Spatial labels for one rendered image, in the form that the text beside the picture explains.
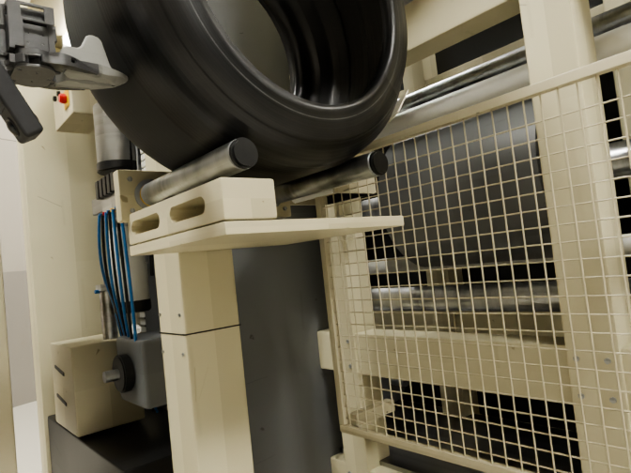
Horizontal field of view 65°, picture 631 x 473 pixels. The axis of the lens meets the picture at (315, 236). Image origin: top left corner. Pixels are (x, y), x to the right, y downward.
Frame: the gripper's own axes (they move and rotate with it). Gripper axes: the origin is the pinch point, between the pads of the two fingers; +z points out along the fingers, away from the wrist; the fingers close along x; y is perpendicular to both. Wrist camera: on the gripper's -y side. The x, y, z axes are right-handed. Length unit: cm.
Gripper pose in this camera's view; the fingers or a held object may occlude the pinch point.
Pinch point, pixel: (118, 83)
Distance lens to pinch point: 78.9
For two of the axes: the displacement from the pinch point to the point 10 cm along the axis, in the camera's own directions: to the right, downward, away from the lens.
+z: 7.6, -0.5, 6.5
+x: -6.4, 1.1, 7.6
